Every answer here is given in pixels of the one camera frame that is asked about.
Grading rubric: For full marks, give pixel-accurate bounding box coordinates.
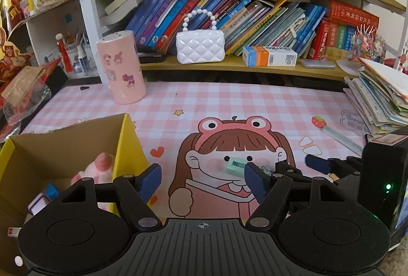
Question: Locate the pink pig plush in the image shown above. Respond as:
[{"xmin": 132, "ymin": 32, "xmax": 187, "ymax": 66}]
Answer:
[{"xmin": 71, "ymin": 152, "xmax": 115, "ymax": 185}]

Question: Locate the mint green toy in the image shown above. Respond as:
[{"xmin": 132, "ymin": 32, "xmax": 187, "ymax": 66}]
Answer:
[{"xmin": 225, "ymin": 158, "xmax": 247, "ymax": 178}]

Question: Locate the blue bag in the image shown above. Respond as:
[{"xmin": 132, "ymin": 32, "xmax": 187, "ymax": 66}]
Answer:
[{"xmin": 42, "ymin": 183, "xmax": 60, "ymax": 201}]

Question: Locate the white charger adapter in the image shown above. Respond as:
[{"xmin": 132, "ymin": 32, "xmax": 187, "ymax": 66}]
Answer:
[{"xmin": 28, "ymin": 192, "xmax": 50, "ymax": 215}]

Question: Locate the small white staple box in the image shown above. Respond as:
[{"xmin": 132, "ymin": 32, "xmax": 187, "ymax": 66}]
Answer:
[{"xmin": 7, "ymin": 227, "xmax": 21, "ymax": 240}]

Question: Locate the light green ruler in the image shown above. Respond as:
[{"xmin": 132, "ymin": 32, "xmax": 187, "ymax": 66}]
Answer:
[{"xmin": 322, "ymin": 126, "xmax": 363, "ymax": 156}]

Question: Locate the stack of paper booklets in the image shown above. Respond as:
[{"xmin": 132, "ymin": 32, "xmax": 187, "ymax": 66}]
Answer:
[{"xmin": 337, "ymin": 58, "xmax": 407, "ymax": 137}]

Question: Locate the pink checkered tablecloth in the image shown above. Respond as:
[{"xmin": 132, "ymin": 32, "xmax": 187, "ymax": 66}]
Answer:
[{"xmin": 27, "ymin": 83, "xmax": 368, "ymax": 219}]

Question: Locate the yellow cardboard box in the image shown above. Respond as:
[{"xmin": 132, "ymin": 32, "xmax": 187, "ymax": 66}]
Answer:
[{"xmin": 1, "ymin": 114, "xmax": 149, "ymax": 275}]

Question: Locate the orange white medicine box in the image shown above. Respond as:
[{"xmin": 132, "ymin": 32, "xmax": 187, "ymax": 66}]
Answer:
[{"xmin": 242, "ymin": 46, "xmax": 297, "ymax": 67}]

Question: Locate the colourful hair clip holder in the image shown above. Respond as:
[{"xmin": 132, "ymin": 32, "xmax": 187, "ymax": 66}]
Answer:
[{"xmin": 348, "ymin": 25, "xmax": 387, "ymax": 63}]

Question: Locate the white pen organiser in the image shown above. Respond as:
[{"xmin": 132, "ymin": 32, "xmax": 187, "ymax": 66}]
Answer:
[{"xmin": 42, "ymin": 44, "xmax": 96, "ymax": 76}]

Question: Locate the pink sticker cylinder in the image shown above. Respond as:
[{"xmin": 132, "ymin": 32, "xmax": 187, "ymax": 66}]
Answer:
[{"xmin": 96, "ymin": 30, "xmax": 146, "ymax": 105}]

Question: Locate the clear plastic bag pile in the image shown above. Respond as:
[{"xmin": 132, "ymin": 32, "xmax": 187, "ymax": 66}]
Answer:
[{"xmin": 1, "ymin": 59, "xmax": 68, "ymax": 143}]

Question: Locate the white quilted pearl handbag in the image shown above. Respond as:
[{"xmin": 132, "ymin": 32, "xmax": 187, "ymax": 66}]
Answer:
[{"xmin": 176, "ymin": 9, "xmax": 225, "ymax": 65}]

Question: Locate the red dictionary book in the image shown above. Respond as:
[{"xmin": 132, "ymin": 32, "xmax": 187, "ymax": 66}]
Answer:
[{"xmin": 328, "ymin": 0, "xmax": 380, "ymax": 30}]

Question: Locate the red gold fortune decoration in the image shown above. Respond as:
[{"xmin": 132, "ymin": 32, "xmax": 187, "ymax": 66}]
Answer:
[{"xmin": 0, "ymin": 0, "xmax": 31, "ymax": 83}]

